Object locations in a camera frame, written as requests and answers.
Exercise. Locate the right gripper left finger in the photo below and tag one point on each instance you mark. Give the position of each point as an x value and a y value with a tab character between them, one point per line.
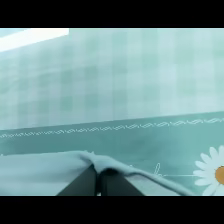
85	185

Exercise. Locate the pale blue garment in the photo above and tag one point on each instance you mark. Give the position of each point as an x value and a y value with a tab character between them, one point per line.
36	173

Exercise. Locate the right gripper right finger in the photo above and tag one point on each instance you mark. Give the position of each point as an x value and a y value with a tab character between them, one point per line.
116	185

